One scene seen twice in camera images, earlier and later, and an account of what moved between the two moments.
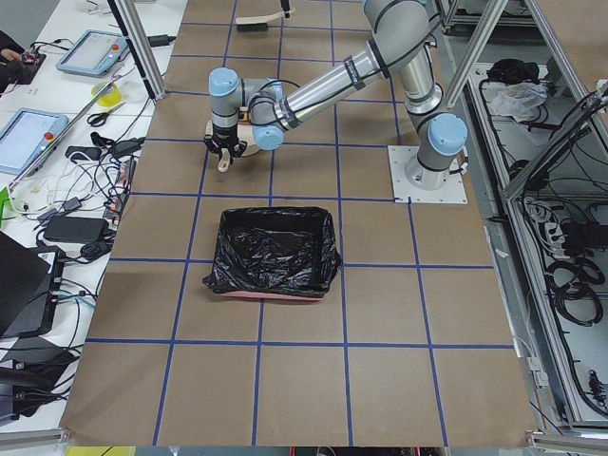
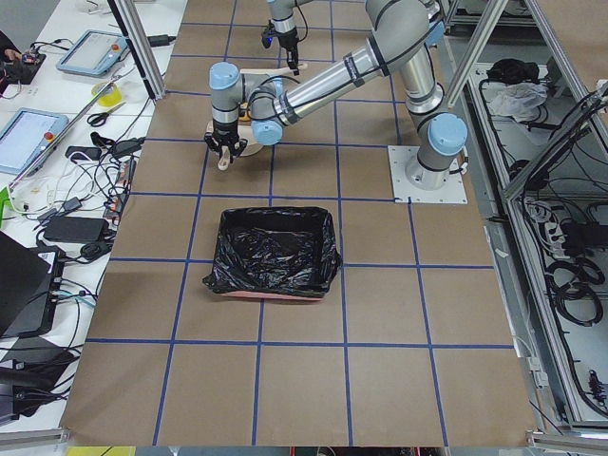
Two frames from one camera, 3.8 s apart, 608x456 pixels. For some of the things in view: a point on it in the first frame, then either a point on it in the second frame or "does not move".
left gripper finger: x=239 y=148 does not move
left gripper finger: x=218 y=142 does not move
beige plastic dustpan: x=245 y=133 does not move
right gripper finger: x=285 y=5 to x=293 y=60
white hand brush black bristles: x=257 y=23 to x=272 y=71
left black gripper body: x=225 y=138 does not move
